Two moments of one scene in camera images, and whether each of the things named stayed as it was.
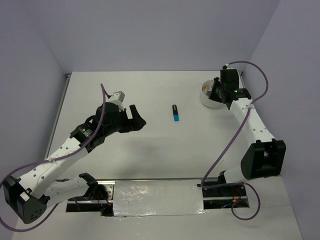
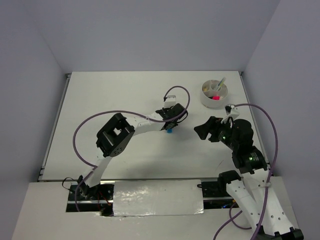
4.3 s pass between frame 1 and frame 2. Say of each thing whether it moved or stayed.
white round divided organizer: stayed
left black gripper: moved
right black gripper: moved
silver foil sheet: stayed
